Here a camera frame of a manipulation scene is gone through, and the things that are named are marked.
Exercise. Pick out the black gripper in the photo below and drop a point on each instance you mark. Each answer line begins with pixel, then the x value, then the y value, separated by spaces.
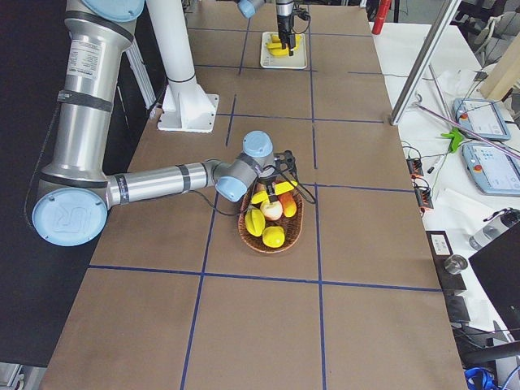
pixel 283 23
pixel 268 182

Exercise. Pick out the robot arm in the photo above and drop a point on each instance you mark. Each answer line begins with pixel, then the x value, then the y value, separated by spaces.
pixel 74 194
pixel 249 8

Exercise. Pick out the brown wicker basket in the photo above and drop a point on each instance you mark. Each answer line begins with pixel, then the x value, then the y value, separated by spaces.
pixel 292 226

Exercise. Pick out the pale pink peach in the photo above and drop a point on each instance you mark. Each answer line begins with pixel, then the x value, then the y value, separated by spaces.
pixel 272 211

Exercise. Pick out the orange yellow mango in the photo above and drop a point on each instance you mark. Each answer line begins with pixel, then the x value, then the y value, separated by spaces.
pixel 288 204

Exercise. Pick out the white bear tray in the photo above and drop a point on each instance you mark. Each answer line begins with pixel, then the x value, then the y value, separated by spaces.
pixel 297 61

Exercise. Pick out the yellow starfruit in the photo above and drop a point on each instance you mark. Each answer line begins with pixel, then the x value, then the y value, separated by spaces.
pixel 254 222

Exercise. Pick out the yellow lemon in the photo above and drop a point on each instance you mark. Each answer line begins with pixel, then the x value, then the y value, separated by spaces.
pixel 273 237

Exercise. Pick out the red fire extinguisher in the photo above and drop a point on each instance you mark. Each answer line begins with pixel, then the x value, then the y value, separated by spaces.
pixel 381 15

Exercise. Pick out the orange black circuit board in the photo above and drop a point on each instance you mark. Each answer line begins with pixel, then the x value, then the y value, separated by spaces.
pixel 415 167

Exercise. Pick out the metal cup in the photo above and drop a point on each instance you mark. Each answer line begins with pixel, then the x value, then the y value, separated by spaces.
pixel 455 264

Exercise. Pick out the blue teach pendant far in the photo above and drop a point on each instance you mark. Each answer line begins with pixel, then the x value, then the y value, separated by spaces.
pixel 482 117

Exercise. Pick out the blue teach pendant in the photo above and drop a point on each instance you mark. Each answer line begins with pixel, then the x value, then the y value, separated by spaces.
pixel 494 172
pixel 482 117

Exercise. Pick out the blue teach pendant near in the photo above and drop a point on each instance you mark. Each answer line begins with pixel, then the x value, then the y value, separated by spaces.
pixel 494 172

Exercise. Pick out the black laptop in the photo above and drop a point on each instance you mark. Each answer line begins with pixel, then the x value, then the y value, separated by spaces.
pixel 496 267

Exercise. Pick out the water bottle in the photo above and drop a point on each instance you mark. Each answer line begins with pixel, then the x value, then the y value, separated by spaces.
pixel 496 224

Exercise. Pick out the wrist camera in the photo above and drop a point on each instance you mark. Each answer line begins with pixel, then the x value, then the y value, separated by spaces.
pixel 302 14
pixel 285 163

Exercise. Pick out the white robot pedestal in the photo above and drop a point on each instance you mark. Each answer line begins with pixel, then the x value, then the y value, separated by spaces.
pixel 186 106

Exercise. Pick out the aluminium frame post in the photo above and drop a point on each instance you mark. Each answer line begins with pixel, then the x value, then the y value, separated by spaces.
pixel 431 41

